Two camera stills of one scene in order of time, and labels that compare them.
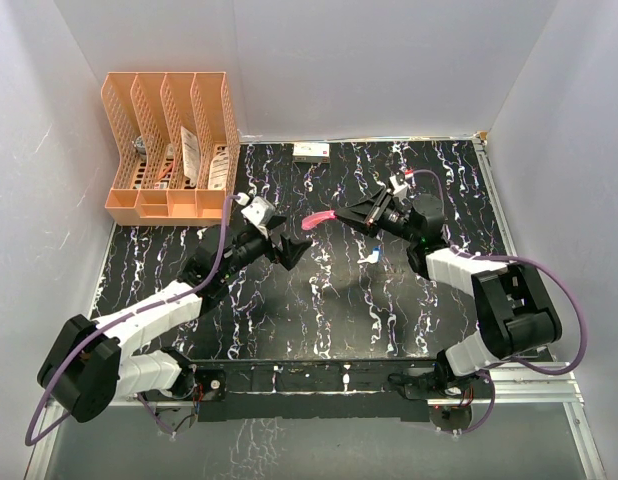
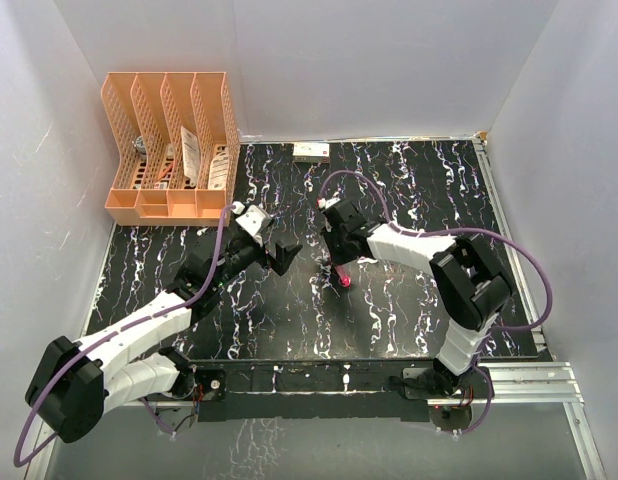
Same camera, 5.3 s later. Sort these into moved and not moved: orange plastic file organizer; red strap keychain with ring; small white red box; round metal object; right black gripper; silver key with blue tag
Moved: red strap keychain with ring; right black gripper
Not moved: silver key with blue tag; small white red box; orange plastic file organizer; round metal object
